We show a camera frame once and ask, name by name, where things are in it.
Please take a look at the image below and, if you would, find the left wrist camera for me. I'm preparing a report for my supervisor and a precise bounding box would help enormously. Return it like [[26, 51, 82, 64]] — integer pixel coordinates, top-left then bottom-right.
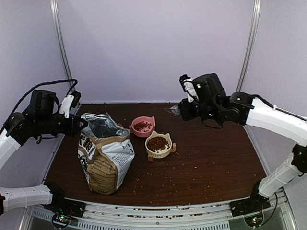
[[59, 91, 81, 119]]

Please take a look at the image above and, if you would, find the brown kibble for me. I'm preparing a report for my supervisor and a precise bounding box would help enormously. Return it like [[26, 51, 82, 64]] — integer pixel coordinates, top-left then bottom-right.
[[147, 136, 170, 152]]

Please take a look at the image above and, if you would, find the aluminium frame post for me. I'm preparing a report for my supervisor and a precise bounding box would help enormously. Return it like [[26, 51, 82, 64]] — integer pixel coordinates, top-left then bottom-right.
[[50, 0, 77, 93], [235, 0, 261, 92]]

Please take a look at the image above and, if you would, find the pink pet bowl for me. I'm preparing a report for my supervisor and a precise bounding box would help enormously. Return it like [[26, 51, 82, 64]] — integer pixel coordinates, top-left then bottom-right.
[[130, 116, 155, 138]]

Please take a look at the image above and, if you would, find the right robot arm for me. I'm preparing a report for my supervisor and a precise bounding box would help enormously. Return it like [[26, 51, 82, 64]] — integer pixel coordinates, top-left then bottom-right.
[[178, 73, 307, 212]]

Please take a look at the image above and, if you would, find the right aluminium frame post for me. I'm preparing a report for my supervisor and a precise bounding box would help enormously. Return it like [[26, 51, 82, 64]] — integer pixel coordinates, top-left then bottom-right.
[[235, 0, 261, 92]]

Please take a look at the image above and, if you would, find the left aluminium frame post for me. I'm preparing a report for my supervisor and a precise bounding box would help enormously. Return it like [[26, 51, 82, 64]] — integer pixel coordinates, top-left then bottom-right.
[[50, 0, 77, 93]]

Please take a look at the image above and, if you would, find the metal food scoop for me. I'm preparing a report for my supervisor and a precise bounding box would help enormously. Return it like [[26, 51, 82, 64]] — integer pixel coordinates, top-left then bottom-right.
[[164, 107, 180, 116]]

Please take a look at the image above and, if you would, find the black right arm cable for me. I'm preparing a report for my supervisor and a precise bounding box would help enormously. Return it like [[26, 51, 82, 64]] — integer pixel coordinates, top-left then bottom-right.
[[254, 94, 307, 120]]

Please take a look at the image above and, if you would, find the cream pet bowl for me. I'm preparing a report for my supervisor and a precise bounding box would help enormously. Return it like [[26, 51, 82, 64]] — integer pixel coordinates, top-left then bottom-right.
[[145, 131, 173, 161]]

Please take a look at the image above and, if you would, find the front aluminium rail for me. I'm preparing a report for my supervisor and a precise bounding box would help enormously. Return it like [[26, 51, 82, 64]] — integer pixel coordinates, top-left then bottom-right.
[[24, 189, 295, 230]]

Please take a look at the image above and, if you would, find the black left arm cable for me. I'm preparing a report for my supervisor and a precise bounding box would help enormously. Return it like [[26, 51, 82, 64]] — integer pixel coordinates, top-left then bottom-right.
[[0, 79, 79, 132]]

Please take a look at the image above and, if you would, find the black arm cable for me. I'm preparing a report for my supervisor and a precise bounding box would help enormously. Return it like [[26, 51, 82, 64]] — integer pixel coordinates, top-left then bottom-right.
[[254, 94, 307, 120], [0, 79, 79, 132]]

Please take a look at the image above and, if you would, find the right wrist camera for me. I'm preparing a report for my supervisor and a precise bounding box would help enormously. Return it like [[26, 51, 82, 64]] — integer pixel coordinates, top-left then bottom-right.
[[179, 74, 198, 103]]

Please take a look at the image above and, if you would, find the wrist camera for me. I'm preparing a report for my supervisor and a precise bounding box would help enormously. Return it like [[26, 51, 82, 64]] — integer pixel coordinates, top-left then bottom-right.
[[59, 91, 81, 119], [179, 74, 198, 103]]

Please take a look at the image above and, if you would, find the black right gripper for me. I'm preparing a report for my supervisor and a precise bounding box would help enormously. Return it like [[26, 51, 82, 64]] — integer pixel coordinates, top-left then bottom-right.
[[179, 98, 220, 121]]

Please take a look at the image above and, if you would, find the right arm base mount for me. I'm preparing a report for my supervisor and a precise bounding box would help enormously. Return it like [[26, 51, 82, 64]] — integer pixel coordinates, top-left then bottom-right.
[[229, 198, 271, 217]]

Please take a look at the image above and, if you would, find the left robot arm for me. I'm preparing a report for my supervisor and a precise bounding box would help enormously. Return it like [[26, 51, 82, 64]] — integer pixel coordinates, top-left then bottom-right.
[[0, 90, 88, 214]]

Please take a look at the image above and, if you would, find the dog food bag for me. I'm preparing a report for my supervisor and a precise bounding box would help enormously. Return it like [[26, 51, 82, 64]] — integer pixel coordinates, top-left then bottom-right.
[[78, 113, 135, 195]]

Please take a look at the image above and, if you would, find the wooden bowl stand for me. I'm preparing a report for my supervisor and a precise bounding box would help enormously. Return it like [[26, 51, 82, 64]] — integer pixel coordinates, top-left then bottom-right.
[[145, 143, 177, 162]]

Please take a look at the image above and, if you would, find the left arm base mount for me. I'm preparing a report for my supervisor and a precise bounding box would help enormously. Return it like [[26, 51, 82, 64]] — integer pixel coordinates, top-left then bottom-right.
[[44, 198, 86, 218]]

